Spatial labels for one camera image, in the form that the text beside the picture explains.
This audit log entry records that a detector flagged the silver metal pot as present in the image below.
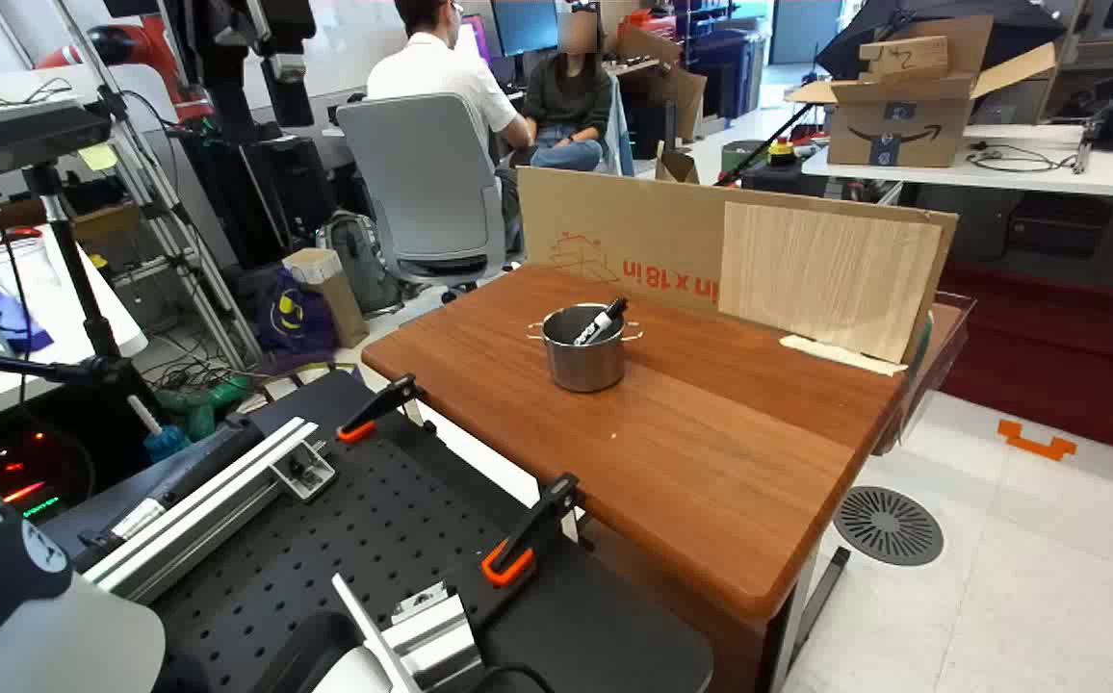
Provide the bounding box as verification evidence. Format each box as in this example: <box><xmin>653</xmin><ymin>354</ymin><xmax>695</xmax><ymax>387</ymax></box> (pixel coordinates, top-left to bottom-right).
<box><xmin>527</xmin><ymin>301</ymin><xmax>648</xmax><ymax>397</ymax></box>

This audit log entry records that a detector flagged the grey metal desk leg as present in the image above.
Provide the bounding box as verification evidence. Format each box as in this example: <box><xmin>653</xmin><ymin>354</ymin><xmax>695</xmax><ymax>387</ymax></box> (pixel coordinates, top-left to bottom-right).
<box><xmin>774</xmin><ymin>542</ymin><xmax>857</xmax><ymax>693</ymax></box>

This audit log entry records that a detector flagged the grey backpack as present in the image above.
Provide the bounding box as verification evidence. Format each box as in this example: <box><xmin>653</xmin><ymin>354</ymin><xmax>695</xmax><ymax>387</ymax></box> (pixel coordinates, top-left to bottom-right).
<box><xmin>318</xmin><ymin>208</ymin><xmax>406</xmax><ymax>315</ymax></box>

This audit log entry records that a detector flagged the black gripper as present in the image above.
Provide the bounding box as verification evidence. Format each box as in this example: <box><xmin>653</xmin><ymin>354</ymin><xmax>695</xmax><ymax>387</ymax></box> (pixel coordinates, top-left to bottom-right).
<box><xmin>200</xmin><ymin>0</ymin><xmax>318</xmax><ymax>132</ymax></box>

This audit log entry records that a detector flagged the black perforated breadboard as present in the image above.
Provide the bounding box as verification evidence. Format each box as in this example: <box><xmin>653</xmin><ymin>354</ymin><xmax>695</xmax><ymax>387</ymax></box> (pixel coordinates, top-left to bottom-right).
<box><xmin>147</xmin><ymin>366</ymin><xmax>720</xmax><ymax>693</ymax></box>

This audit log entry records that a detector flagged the blue suitcase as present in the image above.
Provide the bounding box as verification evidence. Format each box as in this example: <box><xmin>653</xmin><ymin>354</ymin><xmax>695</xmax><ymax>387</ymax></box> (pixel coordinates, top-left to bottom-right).
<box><xmin>676</xmin><ymin>11</ymin><xmax>765</xmax><ymax>126</ymax></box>

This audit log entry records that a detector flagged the black and white pen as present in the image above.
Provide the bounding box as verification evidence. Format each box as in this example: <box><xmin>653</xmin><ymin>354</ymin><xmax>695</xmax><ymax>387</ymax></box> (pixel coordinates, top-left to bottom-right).
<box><xmin>571</xmin><ymin>297</ymin><xmax>630</xmax><ymax>351</ymax></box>

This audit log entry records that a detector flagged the black photo umbrella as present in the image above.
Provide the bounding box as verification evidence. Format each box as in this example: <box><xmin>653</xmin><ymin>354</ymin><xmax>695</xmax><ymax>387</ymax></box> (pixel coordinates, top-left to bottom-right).
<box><xmin>812</xmin><ymin>0</ymin><xmax>1075</xmax><ymax>86</ymax></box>

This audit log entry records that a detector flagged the black equipment tower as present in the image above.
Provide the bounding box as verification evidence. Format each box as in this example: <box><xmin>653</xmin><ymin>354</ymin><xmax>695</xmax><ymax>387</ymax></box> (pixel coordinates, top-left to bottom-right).
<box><xmin>716</xmin><ymin>135</ymin><xmax>831</xmax><ymax>202</ymax></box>

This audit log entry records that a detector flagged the cardboard sheet with red print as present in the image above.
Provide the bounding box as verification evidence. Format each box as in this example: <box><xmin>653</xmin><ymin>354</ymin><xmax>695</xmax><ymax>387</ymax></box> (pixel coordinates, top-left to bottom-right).
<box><xmin>512</xmin><ymin>167</ymin><xmax>964</xmax><ymax>338</ymax></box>

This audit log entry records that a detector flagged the blue cloth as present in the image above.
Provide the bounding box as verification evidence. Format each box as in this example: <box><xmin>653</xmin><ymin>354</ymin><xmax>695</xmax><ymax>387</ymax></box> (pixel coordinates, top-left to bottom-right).
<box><xmin>0</xmin><ymin>277</ymin><xmax>59</xmax><ymax>357</ymax></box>

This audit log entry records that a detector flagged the silver aluminium extrusion rail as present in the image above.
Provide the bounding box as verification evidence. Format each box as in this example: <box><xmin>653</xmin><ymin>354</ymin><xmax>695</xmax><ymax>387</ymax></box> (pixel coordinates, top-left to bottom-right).
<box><xmin>74</xmin><ymin>414</ymin><xmax>342</xmax><ymax>610</ymax></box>
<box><xmin>327</xmin><ymin>570</ymin><xmax>487</xmax><ymax>693</ymax></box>

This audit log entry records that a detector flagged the red machine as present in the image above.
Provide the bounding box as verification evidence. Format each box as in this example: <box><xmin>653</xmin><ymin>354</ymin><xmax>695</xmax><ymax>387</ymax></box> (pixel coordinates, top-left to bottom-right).
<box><xmin>121</xmin><ymin>11</ymin><xmax>191</xmax><ymax>120</ymax></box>

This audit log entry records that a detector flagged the long white table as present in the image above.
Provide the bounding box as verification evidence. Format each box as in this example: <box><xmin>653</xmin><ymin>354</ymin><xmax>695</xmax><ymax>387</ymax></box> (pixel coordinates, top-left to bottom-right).
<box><xmin>797</xmin><ymin>120</ymin><xmax>1113</xmax><ymax>208</ymax></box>

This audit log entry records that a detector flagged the person in dark top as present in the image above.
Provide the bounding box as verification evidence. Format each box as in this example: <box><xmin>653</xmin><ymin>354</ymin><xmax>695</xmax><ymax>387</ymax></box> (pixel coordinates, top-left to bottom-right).
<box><xmin>518</xmin><ymin>0</ymin><xmax>621</xmax><ymax>176</ymax></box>

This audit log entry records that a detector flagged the black computer tower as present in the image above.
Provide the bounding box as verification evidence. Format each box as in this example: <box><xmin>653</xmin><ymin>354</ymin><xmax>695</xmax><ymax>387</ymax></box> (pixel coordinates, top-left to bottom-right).
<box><xmin>175</xmin><ymin>120</ymin><xmax>333</xmax><ymax>270</ymax></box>

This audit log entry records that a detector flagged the grey office chair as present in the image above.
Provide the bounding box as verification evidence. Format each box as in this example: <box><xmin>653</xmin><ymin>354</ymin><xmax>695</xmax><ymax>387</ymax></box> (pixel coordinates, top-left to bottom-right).
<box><xmin>332</xmin><ymin>88</ymin><xmax>517</xmax><ymax>308</ymax></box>

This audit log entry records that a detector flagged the silver metal stand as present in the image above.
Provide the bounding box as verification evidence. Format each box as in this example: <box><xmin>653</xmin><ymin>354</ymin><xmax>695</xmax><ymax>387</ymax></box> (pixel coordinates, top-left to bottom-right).
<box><xmin>55</xmin><ymin>0</ymin><xmax>265</xmax><ymax>374</ymax></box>

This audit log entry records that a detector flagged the person in white shirt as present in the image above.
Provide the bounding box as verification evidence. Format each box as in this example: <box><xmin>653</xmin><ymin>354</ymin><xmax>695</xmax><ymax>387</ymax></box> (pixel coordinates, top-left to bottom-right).
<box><xmin>360</xmin><ymin>0</ymin><xmax>537</xmax><ymax>162</ymax></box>

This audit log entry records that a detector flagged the black tripod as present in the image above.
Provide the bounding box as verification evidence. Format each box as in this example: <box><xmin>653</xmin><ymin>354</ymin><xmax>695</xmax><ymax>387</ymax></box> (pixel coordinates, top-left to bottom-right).
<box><xmin>0</xmin><ymin>162</ymin><xmax>161</xmax><ymax>399</ymax></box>

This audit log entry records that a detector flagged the light wooden panel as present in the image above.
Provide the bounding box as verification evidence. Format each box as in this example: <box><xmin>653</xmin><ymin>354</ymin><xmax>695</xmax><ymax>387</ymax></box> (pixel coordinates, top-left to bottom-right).
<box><xmin>712</xmin><ymin>198</ymin><xmax>951</xmax><ymax>369</ymax></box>

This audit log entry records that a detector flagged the tan paper bag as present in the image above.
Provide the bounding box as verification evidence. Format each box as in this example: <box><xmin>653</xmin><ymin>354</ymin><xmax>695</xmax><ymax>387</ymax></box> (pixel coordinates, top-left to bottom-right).
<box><xmin>276</xmin><ymin>242</ymin><xmax>373</xmax><ymax>351</ymax></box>

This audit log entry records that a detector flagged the black stereo camera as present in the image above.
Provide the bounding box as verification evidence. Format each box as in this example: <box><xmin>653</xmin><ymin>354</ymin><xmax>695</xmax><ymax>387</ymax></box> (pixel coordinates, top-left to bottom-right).
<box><xmin>0</xmin><ymin>98</ymin><xmax>115</xmax><ymax>183</ymax></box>

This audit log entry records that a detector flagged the black box with red lights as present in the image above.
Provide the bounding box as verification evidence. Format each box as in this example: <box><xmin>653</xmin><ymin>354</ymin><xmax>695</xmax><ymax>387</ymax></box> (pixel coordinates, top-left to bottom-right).
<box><xmin>0</xmin><ymin>420</ymin><xmax>102</xmax><ymax>529</ymax></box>

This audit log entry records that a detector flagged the purple bag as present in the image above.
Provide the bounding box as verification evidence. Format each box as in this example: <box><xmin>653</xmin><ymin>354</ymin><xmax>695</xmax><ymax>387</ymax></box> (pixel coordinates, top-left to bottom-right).
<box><xmin>241</xmin><ymin>258</ymin><xmax>342</xmax><ymax>366</ymax></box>

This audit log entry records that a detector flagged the black orange bar clamp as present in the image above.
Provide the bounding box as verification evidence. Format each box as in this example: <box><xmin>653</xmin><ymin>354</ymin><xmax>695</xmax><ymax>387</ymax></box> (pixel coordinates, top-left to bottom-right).
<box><xmin>475</xmin><ymin>469</ymin><xmax>584</xmax><ymax>592</ymax></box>
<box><xmin>332</xmin><ymin>369</ymin><xmax>423</xmax><ymax>451</ymax></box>

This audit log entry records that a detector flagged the open cardboard shipping box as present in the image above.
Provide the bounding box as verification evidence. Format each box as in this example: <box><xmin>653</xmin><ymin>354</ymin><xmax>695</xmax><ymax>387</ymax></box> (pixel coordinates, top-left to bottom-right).
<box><xmin>790</xmin><ymin>11</ymin><xmax>1061</xmax><ymax>174</ymax></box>

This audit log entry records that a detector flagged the red yellow emergency stop button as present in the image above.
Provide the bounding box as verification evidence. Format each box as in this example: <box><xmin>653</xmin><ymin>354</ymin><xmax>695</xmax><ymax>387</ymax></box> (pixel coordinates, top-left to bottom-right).
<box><xmin>758</xmin><ymin>132</ymin><xmax>803</xmax><ymax>168</ymax></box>

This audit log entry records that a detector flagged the white robot base dark band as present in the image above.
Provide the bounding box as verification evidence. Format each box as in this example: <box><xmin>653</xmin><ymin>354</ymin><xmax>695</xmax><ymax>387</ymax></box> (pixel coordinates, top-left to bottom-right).
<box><xmin>0</xmin><ymin>451</ymin><xmax>174</xmax><ymax>693</ymax></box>

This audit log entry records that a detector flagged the green tool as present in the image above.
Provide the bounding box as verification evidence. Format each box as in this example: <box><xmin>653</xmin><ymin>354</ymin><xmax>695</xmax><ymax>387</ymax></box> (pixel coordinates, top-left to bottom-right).
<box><xmin>147</xmin><ymin>369</ymin><xmax>258</xmax><ymax>446</ymax></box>

